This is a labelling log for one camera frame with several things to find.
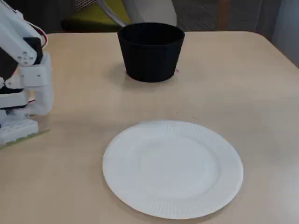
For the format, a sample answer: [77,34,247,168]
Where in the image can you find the black pot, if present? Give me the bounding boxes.
[117,22,185,83]

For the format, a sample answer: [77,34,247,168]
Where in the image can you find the white paper plate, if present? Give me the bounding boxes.
[102,120,244,220]

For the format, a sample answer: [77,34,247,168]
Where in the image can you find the grey chair armrest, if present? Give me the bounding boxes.
[97,0,128,26]

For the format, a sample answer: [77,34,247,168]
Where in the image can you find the green chair seat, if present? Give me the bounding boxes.
[61,0,130,32]

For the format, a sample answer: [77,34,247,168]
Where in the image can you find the green base plate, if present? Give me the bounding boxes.
[0,129,51,150]

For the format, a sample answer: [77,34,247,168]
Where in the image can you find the wooden post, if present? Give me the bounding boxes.
[216,0,231,31]

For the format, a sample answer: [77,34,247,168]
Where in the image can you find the red white arm wire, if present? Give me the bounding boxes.
[32,23,49,50]

